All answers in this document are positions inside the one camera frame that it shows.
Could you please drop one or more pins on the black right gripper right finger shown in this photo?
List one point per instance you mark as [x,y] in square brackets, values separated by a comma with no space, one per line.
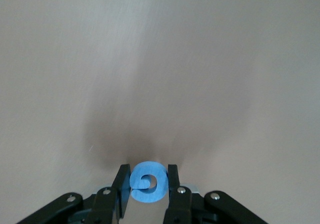
[180,204]

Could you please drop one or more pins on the blue foam letter G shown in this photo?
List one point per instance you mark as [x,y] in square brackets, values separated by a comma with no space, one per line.
[160,184]

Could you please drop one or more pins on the brown table cover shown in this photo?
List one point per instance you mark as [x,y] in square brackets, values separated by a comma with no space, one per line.
[125,58]

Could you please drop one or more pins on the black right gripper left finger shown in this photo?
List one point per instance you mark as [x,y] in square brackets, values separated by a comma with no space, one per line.
[105,204]

